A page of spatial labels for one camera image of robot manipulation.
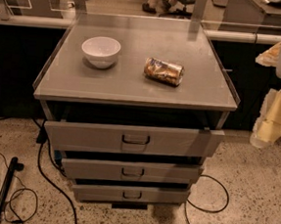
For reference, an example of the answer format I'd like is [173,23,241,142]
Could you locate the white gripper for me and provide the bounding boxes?
[250,42,281,148]

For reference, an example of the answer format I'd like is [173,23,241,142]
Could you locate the grey drawer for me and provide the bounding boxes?
[72,184,190,204]
[62,157,203,184]
[45,120,224,157]

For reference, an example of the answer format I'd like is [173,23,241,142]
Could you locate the grey drawer cabinet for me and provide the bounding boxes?
[22,7,248,220]

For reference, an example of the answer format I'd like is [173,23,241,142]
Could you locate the grey top drawer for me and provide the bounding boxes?
[45,120,224,157]

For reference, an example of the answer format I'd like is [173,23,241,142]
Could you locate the grey bottom drawer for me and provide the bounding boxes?
[72,184,190,204]

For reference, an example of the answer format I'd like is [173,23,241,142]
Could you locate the crushed golden drink can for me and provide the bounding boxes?
[144,57,184,87]

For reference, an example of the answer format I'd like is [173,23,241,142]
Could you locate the black office chair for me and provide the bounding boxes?
[159,0,196,19]

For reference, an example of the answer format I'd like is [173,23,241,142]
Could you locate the white ceramic bowl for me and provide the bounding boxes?
[81,36,121,68]

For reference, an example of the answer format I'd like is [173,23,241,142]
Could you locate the clear acrylic barrier panel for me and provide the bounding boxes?
[0,0,281,46]

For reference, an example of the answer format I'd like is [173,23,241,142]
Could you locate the black pole on floor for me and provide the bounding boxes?
[0,157,23,217]

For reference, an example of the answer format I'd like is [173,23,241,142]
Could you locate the black cable right floor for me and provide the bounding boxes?
[182,172,232,224]

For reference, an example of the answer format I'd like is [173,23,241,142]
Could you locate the thick black floor cable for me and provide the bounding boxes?
[22,117,87,224]

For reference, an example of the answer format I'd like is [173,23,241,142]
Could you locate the thin black looped cable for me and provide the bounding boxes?
[0,148,44,224]

